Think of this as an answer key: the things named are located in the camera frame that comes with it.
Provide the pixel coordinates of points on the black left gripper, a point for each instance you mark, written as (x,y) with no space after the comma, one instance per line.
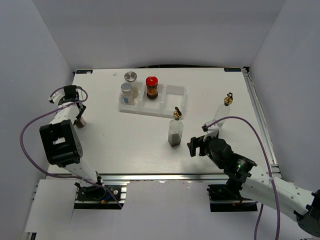
(81,112)

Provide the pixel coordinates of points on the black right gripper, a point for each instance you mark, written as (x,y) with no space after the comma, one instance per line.
(197,142)

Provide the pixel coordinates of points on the white-lid dark spice jar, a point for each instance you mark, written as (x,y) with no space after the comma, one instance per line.
(80,123)

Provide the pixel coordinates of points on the glass bottle with dark sauce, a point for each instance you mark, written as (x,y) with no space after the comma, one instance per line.
(175,130)

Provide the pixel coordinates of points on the white blue-label silver-lid shaker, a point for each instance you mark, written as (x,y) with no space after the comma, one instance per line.
(127,93)

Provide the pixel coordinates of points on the beige powder silver-lid jar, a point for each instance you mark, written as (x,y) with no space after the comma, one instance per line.
(131,77)

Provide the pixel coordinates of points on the red-cap brown sauce bottle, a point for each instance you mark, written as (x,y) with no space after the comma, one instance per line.
(152,87)

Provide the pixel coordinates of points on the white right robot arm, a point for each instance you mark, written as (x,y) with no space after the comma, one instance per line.
(247,180)

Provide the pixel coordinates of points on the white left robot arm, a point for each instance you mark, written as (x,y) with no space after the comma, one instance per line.
(60,141)

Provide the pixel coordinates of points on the left blue corner sticker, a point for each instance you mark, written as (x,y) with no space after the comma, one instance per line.
(84,71)

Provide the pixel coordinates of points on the blue corner sticker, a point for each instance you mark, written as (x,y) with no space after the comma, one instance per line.
(232,69)
(84,71)

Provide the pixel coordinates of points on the clear glass oil bottle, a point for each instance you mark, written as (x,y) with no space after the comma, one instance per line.
(224,109)

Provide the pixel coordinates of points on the white three-compartment plastic tray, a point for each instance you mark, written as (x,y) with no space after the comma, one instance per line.
(169,97)

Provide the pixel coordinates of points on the right blue corner sticker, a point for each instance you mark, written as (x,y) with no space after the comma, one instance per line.
(232,69)

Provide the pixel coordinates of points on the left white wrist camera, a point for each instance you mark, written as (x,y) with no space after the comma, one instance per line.
(55,98)

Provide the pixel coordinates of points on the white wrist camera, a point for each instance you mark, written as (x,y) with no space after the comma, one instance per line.
(210,129)
(55,98)

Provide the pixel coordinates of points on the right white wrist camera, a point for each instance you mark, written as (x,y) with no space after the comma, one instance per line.
(210,129)

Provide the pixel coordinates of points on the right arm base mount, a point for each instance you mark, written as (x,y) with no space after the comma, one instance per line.
(221,201)

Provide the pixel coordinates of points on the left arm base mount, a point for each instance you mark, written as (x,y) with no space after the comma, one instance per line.
(96,198)

